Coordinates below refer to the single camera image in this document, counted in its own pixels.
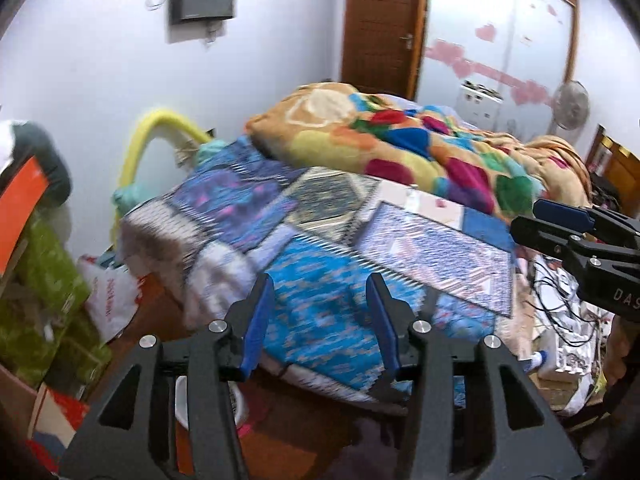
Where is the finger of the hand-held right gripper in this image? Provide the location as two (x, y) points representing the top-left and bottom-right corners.
(532, 199), (596, 235)
(510, 215), (596, 268)

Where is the yellow bed frame tube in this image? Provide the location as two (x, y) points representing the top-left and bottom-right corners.
(112, 109), (213, 246)

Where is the white wardrobe with pink stickers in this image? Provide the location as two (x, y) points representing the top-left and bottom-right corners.
(415, 0), (581, 141)

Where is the brown wooden door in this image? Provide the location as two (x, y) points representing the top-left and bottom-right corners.
(341, 0), (430, 101)

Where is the teal foam wrap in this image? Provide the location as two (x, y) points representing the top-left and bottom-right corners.
(112, 185), (148, 218)
(197, 137), (236, 166)

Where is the wooden furniture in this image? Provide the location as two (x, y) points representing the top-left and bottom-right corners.
(582, 122), (640, 206)

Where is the blue patterned cloth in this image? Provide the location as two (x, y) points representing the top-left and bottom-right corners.
(460, 205), (516, 252)

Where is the colourful fleece blanket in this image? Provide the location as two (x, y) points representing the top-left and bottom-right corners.
(245, 82), (593, 221)

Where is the blue-capped bottle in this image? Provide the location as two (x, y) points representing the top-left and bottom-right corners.
(520, 350), (551, 376)

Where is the white plastic bag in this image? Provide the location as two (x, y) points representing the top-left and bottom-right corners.
(75, 254), (146, 341)

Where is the white power strip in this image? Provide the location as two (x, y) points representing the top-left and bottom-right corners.
(547, 327), (608, 376)

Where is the white basin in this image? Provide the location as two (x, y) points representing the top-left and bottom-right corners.
(172, 375), (248, 476)

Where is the green patterned box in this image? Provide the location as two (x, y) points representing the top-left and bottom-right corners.
(0, 205), (113, 396)

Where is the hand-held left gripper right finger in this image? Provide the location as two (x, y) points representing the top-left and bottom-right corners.
(365, 272), (586, 480)

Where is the person's right hand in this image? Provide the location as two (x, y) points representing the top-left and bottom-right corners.
(602, 317), (640, 391)

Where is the dark green cloth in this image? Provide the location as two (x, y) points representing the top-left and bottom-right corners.
(7, 121), (73, 206)

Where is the patterned bedsheet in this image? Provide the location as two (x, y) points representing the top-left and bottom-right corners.
(117, 135), (518, 406)

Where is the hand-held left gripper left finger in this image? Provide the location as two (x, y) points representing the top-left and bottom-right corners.
(57, 272), (276, 480)

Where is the red and white box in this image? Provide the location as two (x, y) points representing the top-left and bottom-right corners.
(25, 385), (91, 476)

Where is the black cable bundle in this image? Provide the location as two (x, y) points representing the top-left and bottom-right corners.
(530, 260), (601, 341)

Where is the beige floral mattress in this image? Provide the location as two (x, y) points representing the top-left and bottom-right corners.
(375, 180), (466, 231)

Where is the grey standing fan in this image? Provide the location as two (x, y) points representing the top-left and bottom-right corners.
(551, 80), (591, 131)

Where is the white appliance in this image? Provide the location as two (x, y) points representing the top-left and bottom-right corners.
(457, 80), (503, 128)

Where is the orange box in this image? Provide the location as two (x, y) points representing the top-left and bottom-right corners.
(0, 155), (52, 281)

